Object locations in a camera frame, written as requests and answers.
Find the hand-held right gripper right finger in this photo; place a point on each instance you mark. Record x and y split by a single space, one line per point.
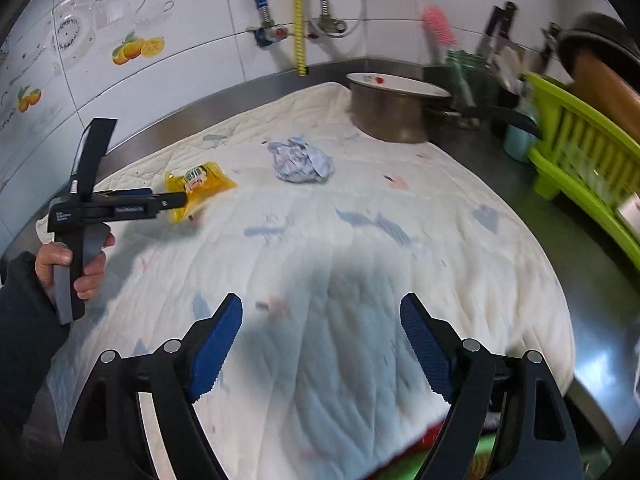
425 355

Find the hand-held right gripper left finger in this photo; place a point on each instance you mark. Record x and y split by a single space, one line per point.
215 355

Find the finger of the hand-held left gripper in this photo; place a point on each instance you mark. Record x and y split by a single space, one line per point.
130 192
150 207

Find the yellow snack wrapper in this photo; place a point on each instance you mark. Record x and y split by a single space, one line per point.
205 180

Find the paper ball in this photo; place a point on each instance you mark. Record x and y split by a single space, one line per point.
297 160

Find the person's left forearm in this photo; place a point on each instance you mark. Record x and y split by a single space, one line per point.
25 360

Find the person's left hand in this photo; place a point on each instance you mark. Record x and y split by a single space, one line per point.
92 272

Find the cream quilted mat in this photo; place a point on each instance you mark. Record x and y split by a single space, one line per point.
350 240

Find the water valve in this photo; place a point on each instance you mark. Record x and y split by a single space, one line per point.
327 25
267 34

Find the light blue cup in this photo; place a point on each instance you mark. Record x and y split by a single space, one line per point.
517 135

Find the green plastic dish rack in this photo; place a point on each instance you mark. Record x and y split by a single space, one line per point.
575 160

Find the green utensil holder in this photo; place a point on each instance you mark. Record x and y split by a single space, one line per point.
467 80

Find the brown bowl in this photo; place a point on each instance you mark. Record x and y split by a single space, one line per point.
610 90

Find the pink bottle brush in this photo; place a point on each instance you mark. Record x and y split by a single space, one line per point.
439 27

